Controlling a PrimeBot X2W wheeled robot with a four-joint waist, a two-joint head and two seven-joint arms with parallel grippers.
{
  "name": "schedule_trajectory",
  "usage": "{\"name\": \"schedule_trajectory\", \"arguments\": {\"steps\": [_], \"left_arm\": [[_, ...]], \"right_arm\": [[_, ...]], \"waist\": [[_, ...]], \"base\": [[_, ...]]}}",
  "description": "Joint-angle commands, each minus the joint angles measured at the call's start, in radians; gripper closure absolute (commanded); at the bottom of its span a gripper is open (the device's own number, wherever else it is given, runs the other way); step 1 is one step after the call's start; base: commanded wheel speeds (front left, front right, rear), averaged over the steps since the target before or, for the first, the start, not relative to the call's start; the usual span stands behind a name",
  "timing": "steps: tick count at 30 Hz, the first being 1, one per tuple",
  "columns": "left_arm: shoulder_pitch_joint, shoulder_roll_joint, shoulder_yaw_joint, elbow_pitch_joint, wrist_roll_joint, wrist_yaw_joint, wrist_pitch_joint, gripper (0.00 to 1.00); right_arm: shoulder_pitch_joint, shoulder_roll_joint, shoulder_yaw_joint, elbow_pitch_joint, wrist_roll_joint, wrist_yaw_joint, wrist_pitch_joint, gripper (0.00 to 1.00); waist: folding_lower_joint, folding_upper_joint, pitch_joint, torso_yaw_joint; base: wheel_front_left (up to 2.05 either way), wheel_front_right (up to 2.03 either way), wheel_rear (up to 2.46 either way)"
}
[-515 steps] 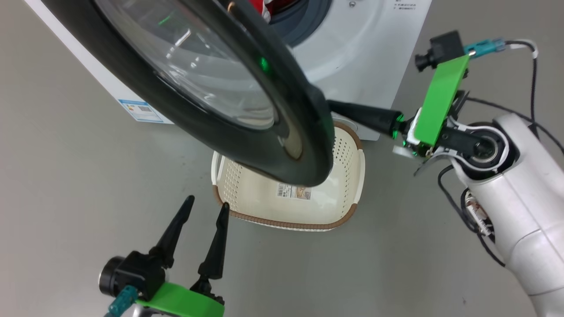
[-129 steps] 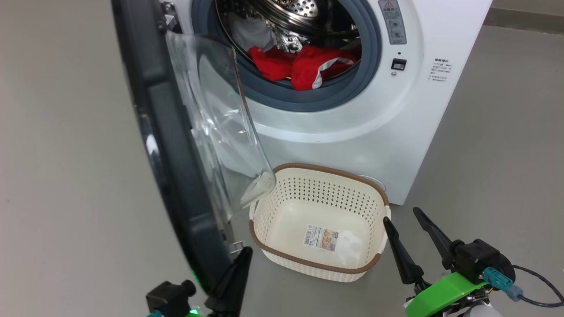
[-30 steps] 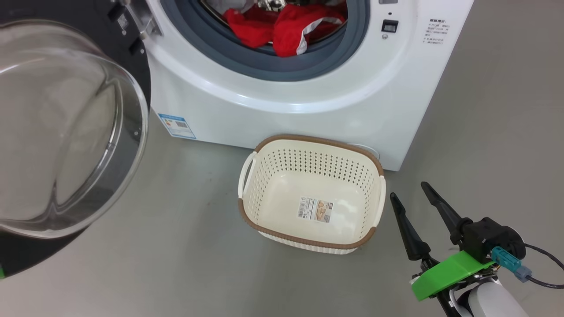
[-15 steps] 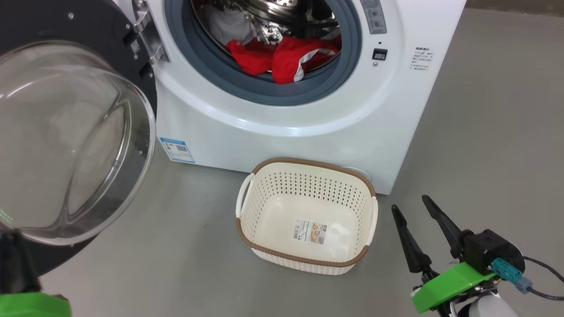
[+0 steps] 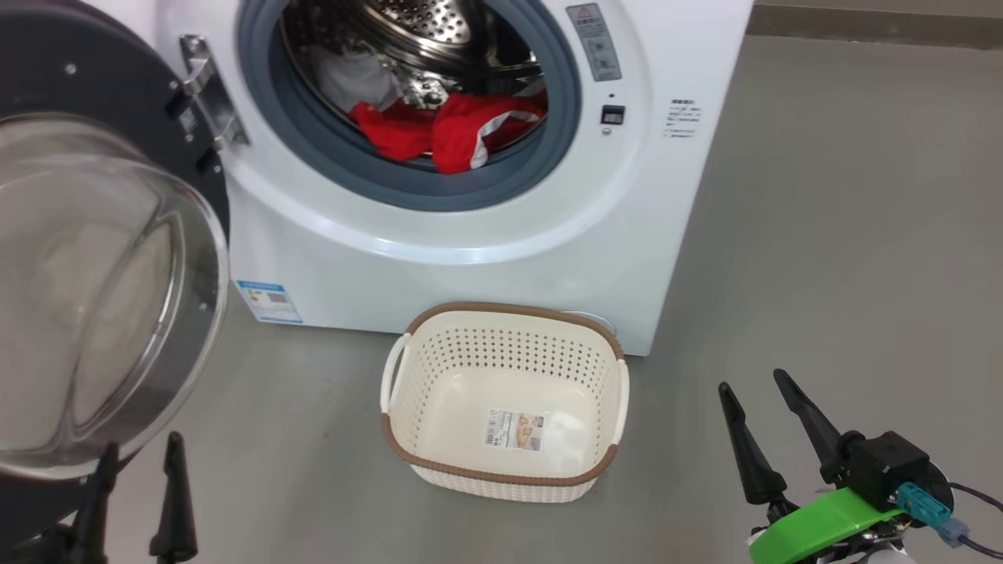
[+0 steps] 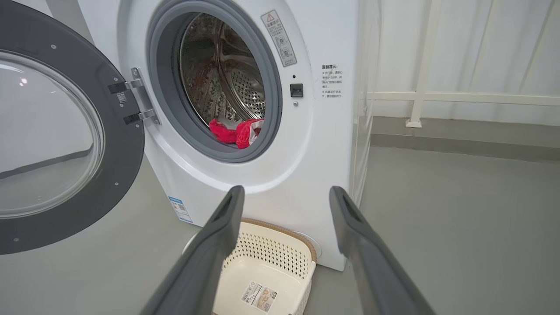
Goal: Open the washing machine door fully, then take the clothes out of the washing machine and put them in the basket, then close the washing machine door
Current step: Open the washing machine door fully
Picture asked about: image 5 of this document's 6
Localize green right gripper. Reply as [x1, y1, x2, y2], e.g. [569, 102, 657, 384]
[719, 368, 910, 564]

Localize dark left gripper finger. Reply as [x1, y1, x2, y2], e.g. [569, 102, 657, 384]
[150, 431, 198, 564]
[74, 443, 120, 564]

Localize black round glass washer door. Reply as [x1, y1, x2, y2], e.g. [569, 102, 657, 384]
[0, 0, 232, 549]

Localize red and white garment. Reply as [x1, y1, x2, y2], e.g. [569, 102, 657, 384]
[313, 47, 549, 175]

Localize printed instruction sticker label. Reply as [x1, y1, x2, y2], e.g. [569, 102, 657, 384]
[484, 410, 545, 452]

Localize cream perforated basket brown rim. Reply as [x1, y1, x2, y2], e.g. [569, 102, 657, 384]
[380, 302, 630, 504]

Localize white front-load washing machine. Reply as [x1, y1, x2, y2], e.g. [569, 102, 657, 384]
[153, 0, 755, 357]

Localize metal door hinge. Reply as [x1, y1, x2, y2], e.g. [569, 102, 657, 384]
[179, 34, 250, 151]

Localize stainless steel washing machine drum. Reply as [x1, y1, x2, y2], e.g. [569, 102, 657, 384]
[281, 0, 549, 157]

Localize round white filter cover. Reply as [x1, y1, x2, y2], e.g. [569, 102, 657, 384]
[564, 311, 617, 338]

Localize blue energy label sticker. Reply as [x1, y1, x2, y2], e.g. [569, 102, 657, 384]
[237, 280, 303, 324]

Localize small printed text label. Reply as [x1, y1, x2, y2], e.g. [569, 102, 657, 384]
[664, 99, 702, 139]

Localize grey warning sticker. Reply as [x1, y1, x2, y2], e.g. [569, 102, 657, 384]
[566, 2, 623, 82]

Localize teal cable connector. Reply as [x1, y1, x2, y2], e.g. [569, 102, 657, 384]
[897, 482, 970, 549]

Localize thin black cable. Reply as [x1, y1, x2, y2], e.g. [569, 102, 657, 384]
[948, 482, 1003, 561]

